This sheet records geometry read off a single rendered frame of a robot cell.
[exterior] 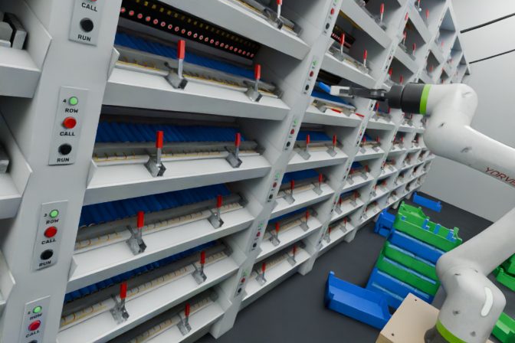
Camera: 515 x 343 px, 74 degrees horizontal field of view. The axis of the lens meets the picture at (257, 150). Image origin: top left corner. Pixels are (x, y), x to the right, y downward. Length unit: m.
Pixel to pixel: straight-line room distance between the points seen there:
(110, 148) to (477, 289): 1.02
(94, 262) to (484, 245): 1.12
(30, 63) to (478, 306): 1.16
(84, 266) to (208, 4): 0.56
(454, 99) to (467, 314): 0.60
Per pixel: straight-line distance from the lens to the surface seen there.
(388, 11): 1.76
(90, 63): 0.58
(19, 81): 0.56
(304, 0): 1.11
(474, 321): 1.21
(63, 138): 0.60
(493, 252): 1.33
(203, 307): 1.30
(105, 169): 0.71
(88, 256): 0.80
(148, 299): 1.01
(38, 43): 0.56
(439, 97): 1.11
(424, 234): 1.92
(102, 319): 0.94
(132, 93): 0.64
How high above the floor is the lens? 0.96
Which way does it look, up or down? 13 degrees down
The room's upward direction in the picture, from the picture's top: 17 degrees clockwise
